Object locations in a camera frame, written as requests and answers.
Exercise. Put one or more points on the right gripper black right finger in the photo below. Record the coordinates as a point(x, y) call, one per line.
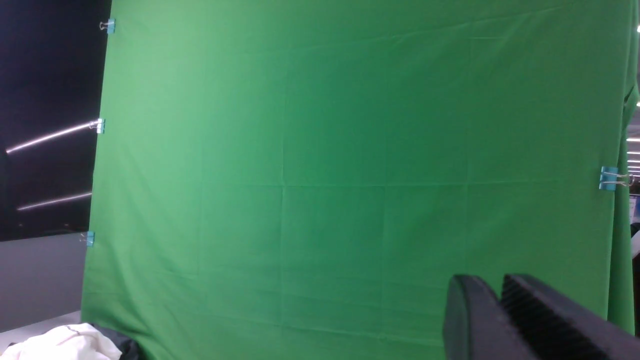
point(557, 328)

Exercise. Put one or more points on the green backdrop cloth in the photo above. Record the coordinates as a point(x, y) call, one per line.
point(299, 179)

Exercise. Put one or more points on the blue binder clip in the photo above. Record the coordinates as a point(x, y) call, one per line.
point(88, 238)
point(108, 26)
point(610, 179)
point(98, 125)

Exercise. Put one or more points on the upper blue binder clip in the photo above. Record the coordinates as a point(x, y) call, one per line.
point(108, 26)

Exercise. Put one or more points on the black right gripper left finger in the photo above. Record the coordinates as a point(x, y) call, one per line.
point(477, 327)

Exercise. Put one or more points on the crumpled white shirt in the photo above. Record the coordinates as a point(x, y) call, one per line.
point(65, 342)

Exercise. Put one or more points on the middle blue binder clip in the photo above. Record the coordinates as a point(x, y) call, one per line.
point(98, 125)

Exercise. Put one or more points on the lower blue binder clip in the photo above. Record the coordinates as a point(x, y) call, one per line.
point(88, 238)

